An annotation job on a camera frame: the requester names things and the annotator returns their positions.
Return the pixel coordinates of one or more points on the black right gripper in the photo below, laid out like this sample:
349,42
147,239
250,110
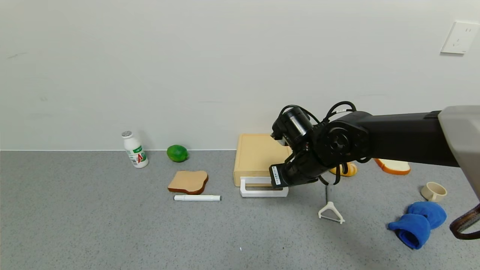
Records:
276,176

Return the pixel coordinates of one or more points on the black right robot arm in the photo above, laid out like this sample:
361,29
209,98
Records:
405,137

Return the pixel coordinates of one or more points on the yellow drawer cabinet case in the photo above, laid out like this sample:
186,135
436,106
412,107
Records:
257,153

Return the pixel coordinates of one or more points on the golden croissant bread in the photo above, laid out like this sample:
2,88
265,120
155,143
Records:
350,170

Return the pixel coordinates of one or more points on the white marker pen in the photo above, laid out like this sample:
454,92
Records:
195,197

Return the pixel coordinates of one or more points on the brown toast slice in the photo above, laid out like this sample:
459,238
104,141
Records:
187,182

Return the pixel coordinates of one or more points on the green lime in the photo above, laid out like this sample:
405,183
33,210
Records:
177,153

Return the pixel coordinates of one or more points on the white bread slice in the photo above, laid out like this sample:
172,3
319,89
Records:
393,167

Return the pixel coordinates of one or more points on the white milk bottle green label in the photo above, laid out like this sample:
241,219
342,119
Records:
137,153

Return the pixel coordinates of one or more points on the blue rolled towel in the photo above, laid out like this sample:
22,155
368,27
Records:
416,228

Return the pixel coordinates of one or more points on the beige cup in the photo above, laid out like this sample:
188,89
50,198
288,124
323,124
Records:
435,193

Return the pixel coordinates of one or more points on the white wall socket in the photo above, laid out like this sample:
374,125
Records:
460,37

